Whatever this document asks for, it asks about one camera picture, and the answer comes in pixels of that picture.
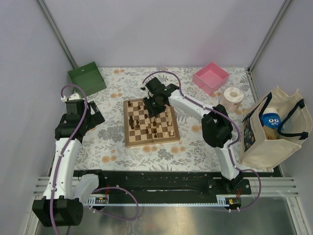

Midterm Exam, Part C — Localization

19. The toilet paper roll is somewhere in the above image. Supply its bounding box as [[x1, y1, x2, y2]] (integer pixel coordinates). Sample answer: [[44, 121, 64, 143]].
[[220, 87, 245, 113]]

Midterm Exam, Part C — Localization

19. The wooden chess board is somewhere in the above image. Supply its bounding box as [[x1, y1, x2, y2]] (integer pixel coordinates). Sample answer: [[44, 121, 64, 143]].
[[123, 99, 180, 147]]

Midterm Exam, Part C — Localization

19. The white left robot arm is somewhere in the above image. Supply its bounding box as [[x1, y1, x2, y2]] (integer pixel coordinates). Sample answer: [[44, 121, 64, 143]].
[[32, 93, 106, 227]]

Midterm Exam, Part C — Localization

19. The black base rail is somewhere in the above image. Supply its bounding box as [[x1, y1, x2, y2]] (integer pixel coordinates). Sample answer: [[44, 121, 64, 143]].
[[72, 168, 252, 205]]

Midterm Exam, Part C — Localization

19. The pink box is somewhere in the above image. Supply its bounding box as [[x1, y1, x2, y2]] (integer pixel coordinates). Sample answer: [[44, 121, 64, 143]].
[[193, 62, 230, 95]]

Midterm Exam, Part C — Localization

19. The blue plush toy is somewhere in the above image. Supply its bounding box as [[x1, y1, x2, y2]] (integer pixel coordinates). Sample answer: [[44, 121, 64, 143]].
[[261, 113, 282, 129]]

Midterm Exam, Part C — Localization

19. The floral tablecloth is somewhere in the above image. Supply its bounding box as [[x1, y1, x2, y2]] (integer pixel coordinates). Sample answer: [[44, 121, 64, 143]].
[[62, 67, 274, 173]]

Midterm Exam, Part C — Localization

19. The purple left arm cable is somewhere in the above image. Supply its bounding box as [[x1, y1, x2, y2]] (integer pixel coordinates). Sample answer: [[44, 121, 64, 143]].
[[48, 83, 90, 235]]

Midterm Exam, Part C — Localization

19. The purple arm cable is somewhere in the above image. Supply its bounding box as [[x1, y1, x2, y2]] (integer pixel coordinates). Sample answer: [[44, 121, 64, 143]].
[[142, 70, 262, 213], [48, 83, 90, 235]]

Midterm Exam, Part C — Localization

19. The cream canvas tote bag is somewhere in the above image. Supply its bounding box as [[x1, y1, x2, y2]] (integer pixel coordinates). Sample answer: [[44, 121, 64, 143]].
[[239, 87, 313, 170]]

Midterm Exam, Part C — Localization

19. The dark chess piece cluster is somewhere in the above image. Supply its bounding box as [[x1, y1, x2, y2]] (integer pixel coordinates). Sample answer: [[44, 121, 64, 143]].
[[129, 116, 134, 129]]

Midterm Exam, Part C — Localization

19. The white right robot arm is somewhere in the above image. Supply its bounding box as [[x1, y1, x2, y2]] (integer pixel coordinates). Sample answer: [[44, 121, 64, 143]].
[[143, 77, 243, 194]]

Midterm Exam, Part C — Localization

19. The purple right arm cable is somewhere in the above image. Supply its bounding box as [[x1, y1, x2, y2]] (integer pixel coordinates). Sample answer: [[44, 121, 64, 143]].
[[142, 70, 262, 213]]

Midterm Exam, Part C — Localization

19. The green box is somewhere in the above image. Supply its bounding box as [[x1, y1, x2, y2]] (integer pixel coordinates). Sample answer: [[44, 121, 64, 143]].
[[67, 62, 107, 96]]

